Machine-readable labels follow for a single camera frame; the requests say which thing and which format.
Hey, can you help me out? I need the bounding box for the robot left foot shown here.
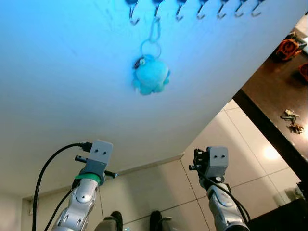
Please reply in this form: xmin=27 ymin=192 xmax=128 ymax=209
xmin=94 ymin=211 xmax=124 ymax=231

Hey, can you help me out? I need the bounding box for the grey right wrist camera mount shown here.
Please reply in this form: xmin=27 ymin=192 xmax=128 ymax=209
xmin=205 ymin=146 xmax=230 ymax=182

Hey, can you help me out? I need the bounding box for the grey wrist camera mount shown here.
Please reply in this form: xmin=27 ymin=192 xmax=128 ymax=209
xmin=79 ymin=140 xmax=114 ymax=180
xmin=205 ymin=146 xmax=230 ymax=182

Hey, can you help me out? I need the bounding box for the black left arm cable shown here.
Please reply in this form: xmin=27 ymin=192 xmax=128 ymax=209
xmin=32 ymin=141 xmax=93 ymax=231

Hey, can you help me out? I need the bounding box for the dark wooden table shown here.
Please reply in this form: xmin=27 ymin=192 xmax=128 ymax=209
xmin=232 ymin=46 xmax=308 ymax=183

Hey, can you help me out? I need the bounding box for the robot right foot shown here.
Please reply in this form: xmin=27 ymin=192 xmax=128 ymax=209
xmin=149 ymin=210 xmax=174 ymax=231

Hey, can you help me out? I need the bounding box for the metal wall hook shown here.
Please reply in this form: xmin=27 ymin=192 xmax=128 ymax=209
xmin=216 ymin=0 xmax=231 ymax=20
xmin=251 ymin=0 xmax=266 ymax=17
xmin=151 ymin=0 xmax=165 ymax=22
xmin=174 ymin=0 xmax=187 ymax=22
xmin=125 ymin=0 xmax=141 ymax=26
xmin=196 ymin=0 xmax=209 ymax=21
xmin=234 ymin=0 xmax=247 ymax=18

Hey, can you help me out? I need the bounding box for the blue plush keychain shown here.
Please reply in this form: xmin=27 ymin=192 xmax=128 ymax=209
xmin=132 ymin=17 xmax=170 ymax=96

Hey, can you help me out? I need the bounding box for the key bunch with brown charm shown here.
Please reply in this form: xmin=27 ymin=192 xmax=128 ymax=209
xmin=281 ymin=109 xmax=305 ymax=135

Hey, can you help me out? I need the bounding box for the round orange black device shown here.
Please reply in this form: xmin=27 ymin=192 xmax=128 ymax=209
xmin=275 ymin=32 xmax=307 ymax=63

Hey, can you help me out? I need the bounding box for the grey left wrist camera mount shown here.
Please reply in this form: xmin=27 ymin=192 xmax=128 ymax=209
xmin=79 ymin=140 xmax=114 ymax=180

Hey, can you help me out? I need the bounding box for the black furniture corner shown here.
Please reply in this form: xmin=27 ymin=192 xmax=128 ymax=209
xmin=247 ymin=196 xmax=308 ymax=231

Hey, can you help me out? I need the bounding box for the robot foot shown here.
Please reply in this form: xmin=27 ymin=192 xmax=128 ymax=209
xmin=94 ymin=211 xmax=124 ymax=231
xmin=149 ymin=210 xmax=174 ymax=231

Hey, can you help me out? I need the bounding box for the orange block device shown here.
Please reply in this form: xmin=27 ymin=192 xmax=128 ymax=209
xmin=298 ymin=63 xmax=308 ymax=82

